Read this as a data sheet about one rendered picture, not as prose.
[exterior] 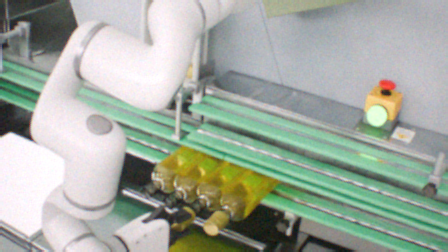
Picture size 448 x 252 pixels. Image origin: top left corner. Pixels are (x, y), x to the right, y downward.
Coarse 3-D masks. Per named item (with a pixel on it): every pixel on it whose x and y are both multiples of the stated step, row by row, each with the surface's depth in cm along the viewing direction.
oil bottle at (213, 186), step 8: (216, 168) 134; (224, 168) 134; (232, 168) 134; (240, 168) 135; (208, 176) 131; (216, 176) 131; (224, 176) 131; (232, 176) 131; (240, 176) 134; (200, 184) 128; (208, 184) 128; (216, 184) 128; (224, 184) 129; (200, 192) 127; (208, 192) 126; (216, 192) 126; (216, 200) 127; (208, 208) 128; (216, 208) 128
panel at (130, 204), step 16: (128, 192) 150; (128, 208) 144; (144, 208) 144; (176, 208) 144; (0, 224) 132; (96, 224) 137; (112, 224) 138; (192, 224) 140; (16, 240) 131; (32, 240) 129; (176, 240) 135; (192, 240) 135; (208, 240) 136; (224, 240) 136; (240, 240) 136; (256, 240) 136; (272, 240) 136
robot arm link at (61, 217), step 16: (64, 192) 85; (48, 208) 95; (64, 208) 87; (80, 208) 85; (96, 208) 85; (112, 208) 89; (48, 224) 98; (64, 224) 97; (80, 224) 98; (48, 240) 98; (64, 240) 96
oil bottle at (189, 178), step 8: (200, 160) 137; (208, 160) 137; (216, 160) 138; (224, 160) 139; (192, 168) 134; (200, 168) 134; (208, 168) 134; (176, 176) 131; (184, 176) 131; (192, 176) 131; (200, 176) 131; (176, 184) 130; (184, 184) 129; (192, 184) 129; (192, 192) 129; (184, 200) 130; (192, 200) 130
